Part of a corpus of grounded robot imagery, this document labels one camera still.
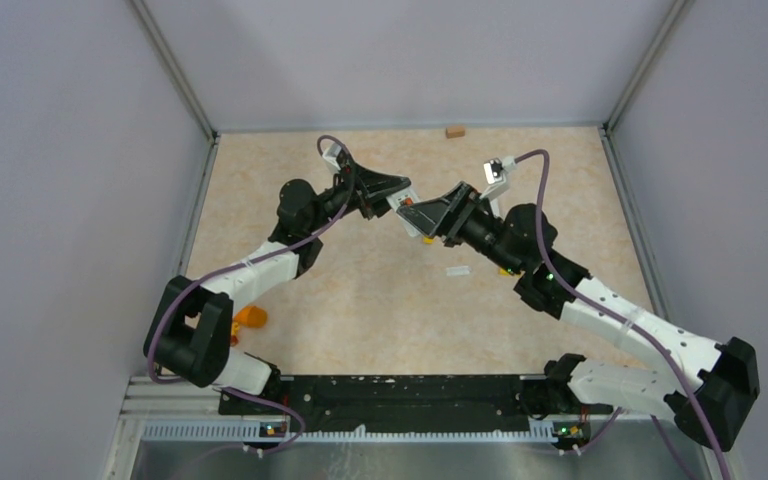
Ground yellow toy car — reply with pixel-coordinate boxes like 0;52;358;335
230;322;240;347

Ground left aluminium frame post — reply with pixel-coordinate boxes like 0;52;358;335
127;0;218;143

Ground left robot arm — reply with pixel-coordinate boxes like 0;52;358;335
143;166;411;414

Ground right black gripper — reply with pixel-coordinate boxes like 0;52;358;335
398;182;523;277

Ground aluminium frame post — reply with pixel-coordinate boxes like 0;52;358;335
603;0;695;135
127;0;218;143

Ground white remote with buttons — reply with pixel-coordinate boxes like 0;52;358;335
387;186;425;238

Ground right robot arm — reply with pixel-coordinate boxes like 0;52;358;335
396;182;760;452

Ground orange cone toy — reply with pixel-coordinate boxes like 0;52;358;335
233;305;268;328

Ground white cable duct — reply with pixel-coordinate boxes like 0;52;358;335
141;419;587;446

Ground brown wooden block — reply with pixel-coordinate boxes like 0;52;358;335
445;125;466;139

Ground white remote control back up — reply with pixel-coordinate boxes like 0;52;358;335
490;199;502;217

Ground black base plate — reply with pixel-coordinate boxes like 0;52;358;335
218;374;614;439

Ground right aluminium frame post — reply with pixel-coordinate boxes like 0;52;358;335
603;0;695;135

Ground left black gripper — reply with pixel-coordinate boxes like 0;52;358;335
306;158;411;233

